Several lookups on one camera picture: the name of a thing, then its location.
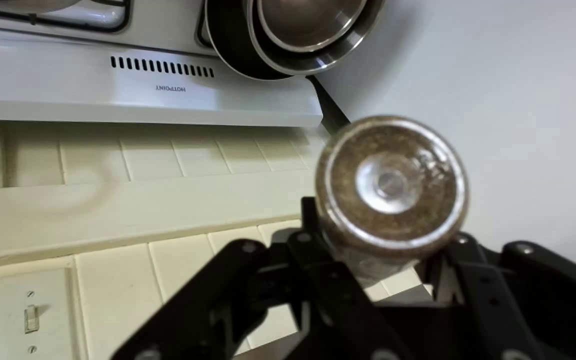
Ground stacked steel pots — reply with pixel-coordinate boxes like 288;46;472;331
198;0;386;130

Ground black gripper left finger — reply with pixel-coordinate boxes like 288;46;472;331
111;199;396;360

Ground white light switch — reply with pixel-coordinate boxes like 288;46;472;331
0;268;87;360

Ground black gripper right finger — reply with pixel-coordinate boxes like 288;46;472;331
394;234;576;360

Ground white gas stove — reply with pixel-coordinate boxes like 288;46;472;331
0;0;323;128

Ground white refrigerator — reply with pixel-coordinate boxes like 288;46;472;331
321;0;576;261

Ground oregano spice bottle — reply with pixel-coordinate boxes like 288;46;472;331
314;116;470;282

